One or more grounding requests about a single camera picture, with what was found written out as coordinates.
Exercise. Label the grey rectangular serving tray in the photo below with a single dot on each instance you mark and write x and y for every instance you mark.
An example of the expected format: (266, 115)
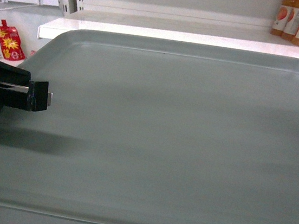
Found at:
(149, 131)

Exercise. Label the orange juice bottle back row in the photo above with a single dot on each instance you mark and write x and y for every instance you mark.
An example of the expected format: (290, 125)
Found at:
(292, 25)

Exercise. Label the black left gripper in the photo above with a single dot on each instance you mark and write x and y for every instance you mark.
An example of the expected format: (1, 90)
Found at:
(18, 92)

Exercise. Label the red snack pouch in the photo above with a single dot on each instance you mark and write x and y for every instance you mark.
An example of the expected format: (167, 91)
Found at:
(10, 43)

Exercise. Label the orange juice bottle far left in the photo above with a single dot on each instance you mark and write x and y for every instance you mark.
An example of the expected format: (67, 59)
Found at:
(282, 16)

